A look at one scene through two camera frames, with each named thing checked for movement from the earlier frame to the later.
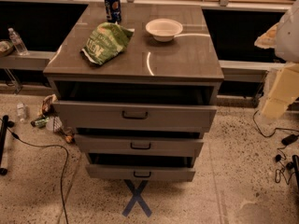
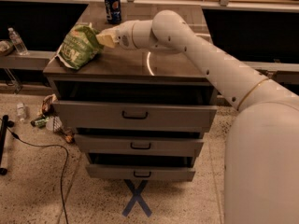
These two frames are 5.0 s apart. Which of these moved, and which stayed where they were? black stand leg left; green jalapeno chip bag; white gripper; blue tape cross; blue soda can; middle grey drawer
Moved: white gripper; green jalapeno chip bag
Stayed: blue tape cross; blue soda can; black stand leg left; middle grey drawer
